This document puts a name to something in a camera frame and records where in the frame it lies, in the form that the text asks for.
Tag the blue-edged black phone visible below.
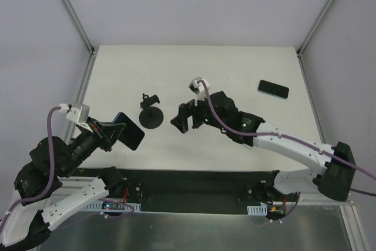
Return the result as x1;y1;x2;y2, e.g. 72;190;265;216
112;112;145;151

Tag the black round-base phone stand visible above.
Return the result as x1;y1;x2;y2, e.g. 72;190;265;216
139;93;164;129

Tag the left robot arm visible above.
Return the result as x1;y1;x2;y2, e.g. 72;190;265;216
1;119;127;250

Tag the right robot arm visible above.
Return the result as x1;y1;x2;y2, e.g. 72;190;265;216
170;92;355;202

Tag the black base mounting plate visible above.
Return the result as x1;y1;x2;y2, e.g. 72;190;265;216
73;167;337;213

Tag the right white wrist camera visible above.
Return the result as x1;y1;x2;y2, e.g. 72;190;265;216
189;77;210;105

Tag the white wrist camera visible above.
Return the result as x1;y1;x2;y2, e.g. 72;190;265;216
59;103;90;124
189;77;210;105

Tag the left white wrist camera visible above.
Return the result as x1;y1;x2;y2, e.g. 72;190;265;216
59;103;90;124

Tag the left white cable duct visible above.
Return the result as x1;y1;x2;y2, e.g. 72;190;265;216
83;200;141;213

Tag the white cable duct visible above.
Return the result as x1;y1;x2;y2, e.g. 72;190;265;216
247;203;268;216
83;200;141;213

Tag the right white cable duct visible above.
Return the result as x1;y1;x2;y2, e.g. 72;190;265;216
247;203;268;216

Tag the left aluminium frame post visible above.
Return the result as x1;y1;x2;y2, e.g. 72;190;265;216
60;0;95;55

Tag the aluminium frame post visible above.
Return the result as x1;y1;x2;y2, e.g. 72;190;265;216
296;0;336;58
60;0;95;55

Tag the right aluminium frame post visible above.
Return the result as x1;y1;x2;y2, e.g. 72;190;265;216
296;0;336;58

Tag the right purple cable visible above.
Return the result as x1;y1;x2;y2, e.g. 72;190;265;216
198;79;376;196

